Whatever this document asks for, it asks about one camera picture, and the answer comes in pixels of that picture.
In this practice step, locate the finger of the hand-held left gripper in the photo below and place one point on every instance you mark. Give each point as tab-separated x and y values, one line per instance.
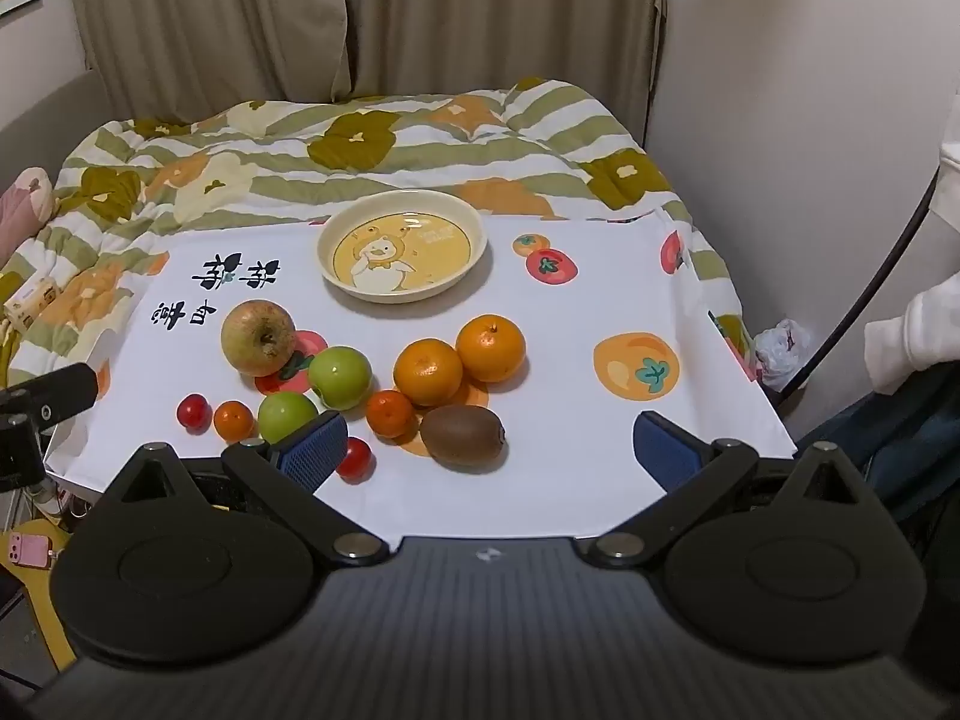
56	392

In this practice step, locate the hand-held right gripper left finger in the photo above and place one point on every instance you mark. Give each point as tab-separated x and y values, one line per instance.
313	456

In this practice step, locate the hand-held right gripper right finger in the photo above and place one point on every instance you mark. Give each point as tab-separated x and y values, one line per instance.
664	454

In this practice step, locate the red cherry tomato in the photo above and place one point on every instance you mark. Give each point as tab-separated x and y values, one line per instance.
357	459
193	412

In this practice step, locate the green apple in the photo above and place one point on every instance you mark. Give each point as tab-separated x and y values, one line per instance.
286	416
340	377

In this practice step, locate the large red-yellow apple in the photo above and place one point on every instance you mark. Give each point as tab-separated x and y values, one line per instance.
257	337

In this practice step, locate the brown kiwi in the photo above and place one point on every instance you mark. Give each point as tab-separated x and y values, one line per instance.
462	437

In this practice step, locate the white ceramic bowl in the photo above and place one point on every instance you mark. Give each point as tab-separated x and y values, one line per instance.
401	247

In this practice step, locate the white power strip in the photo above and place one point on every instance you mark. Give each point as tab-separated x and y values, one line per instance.
51	501

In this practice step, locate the small tangerine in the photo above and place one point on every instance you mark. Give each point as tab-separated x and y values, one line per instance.
234	421
391	414

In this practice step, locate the tissue pack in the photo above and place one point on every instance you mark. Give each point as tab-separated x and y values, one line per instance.
31	304

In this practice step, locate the pink phone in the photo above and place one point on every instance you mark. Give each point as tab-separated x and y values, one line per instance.
28	547

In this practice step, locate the white fruit-print tablecloth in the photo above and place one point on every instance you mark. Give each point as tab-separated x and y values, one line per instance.
570	427

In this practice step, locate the large orange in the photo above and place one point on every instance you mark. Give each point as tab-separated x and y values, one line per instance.
490	347
428	373

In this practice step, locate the white plastic bag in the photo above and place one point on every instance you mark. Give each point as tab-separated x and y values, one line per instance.
781	352

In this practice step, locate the yellow stool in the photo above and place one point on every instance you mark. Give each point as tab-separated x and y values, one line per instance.
41	607

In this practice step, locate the pink plush toy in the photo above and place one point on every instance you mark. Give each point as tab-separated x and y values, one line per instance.
22	210

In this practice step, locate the dark blue pants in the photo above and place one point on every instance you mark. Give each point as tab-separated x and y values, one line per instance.
892	435

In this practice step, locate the grey bed headboard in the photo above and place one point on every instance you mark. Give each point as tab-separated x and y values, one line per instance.
45	120

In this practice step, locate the black curved tube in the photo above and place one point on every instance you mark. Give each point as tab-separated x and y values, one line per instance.
877	277

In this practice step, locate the striped floral blanket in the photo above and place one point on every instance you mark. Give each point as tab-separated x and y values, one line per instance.
420	157

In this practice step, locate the beige curtain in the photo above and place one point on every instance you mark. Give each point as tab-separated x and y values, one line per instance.
502	15
202	22

